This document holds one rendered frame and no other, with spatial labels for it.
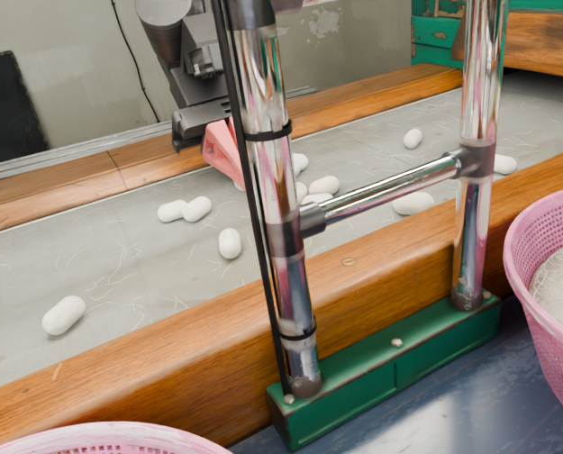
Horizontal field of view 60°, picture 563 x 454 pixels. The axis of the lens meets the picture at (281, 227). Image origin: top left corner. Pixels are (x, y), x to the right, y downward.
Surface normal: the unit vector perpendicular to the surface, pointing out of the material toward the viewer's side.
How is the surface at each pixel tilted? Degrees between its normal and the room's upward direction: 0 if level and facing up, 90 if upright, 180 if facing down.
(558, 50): 66
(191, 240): 0
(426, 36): 90
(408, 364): 90
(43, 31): 90
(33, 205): 45
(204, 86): 40
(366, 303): 90
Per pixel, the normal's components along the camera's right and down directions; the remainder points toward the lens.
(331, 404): 0.47, 0.39
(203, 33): 0.21, -0.40
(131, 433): -0.18, 0.26
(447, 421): -0.13, -0.86
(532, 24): -0.85, -0.03
